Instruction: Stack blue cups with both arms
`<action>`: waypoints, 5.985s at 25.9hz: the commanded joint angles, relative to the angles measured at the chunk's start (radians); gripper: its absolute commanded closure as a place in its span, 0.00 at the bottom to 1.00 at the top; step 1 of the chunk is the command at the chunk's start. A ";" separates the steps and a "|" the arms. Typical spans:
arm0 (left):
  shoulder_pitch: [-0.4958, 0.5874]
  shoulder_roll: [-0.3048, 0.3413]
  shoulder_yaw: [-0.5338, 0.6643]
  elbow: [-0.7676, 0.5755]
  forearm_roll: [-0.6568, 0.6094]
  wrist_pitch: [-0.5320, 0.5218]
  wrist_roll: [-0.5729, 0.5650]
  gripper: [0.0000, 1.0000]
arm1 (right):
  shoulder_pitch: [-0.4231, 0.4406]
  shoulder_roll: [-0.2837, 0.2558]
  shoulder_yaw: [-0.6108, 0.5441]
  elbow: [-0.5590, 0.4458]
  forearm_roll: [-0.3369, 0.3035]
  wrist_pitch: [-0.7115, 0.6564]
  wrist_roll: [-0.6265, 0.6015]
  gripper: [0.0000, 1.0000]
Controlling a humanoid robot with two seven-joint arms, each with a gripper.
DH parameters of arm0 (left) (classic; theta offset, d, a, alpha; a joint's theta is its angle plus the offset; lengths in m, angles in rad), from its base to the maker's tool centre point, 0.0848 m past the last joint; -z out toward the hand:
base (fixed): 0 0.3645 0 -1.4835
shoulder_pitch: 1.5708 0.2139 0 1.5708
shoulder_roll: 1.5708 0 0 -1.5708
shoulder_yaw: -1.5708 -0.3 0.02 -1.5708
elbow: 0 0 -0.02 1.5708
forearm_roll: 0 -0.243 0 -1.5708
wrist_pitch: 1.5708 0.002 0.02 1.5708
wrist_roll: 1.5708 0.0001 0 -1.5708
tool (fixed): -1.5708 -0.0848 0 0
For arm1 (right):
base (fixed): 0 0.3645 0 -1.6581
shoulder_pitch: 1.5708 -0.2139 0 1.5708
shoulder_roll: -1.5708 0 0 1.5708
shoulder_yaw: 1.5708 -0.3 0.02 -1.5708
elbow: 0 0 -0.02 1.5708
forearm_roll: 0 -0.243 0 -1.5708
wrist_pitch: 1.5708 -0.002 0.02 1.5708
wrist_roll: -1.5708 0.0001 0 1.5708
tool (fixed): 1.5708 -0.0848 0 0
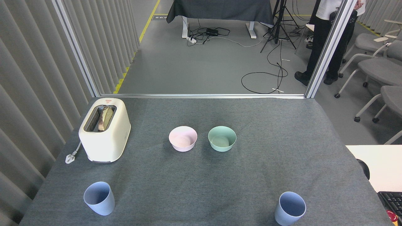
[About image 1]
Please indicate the toasted bread slice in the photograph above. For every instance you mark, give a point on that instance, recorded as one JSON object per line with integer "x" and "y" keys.
{"x": 106, "y": 117}

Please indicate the black computer mouse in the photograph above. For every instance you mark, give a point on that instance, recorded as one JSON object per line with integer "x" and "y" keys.
{"x": 365, "y": 169}

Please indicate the white desk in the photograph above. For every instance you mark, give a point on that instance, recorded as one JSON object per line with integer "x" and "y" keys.
{"x": 383, "y": 166}

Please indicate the black tripod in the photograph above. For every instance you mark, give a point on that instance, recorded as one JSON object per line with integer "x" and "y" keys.
{"x": 277, "y": 28}

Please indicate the person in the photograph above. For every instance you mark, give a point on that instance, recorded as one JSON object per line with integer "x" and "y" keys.
{"x": 317, "y": 44}

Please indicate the cream white toaster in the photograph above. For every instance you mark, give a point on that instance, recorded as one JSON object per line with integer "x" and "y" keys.
{"x": 105, "y": 144}

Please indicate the black power adapter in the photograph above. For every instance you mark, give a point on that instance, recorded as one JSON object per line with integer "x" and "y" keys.
{"x": 212, "y": 31}

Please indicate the silver frame post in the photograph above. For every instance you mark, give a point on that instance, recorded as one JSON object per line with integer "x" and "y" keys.
{"x": 77, "y": 50}
{"x": 329, "y": 47}

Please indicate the pink bowl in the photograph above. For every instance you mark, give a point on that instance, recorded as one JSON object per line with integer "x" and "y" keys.
{"x": 183, "y": 138}

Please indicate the silver frame rail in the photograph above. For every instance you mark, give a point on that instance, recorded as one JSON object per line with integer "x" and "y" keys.
{"x": 204, "y": 96}

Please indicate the black keyboard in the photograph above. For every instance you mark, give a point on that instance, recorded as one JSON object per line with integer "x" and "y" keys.
{"x": 392, "y": 201}

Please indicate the white power strip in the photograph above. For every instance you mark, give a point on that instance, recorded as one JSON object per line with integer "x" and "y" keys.
{"x": 192, "y": 39}

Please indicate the green bowl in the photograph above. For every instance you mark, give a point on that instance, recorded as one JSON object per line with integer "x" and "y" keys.
{"x": 222, "y": 139}

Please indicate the table with dark cloth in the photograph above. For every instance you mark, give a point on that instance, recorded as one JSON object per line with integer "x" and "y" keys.
{"x": 220, "y": 9}

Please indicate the grey chair white frame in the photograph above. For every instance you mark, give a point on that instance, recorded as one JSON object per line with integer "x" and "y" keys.
{"x": 392, "y": 97}
{"x": 367, "y": 42}
{"x": 380, "y": 70}

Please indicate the red round object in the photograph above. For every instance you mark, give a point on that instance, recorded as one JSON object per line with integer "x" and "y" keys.
{"x": 392, "y": 217}

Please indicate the dark grey table cloth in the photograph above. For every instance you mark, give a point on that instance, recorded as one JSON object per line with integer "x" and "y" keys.
{"x": 251, "y": 175}

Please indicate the blue plastic cup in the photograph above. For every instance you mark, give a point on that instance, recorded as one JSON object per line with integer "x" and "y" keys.
{"x": 100, "y": 204}
{"x": 287, "y": 216}

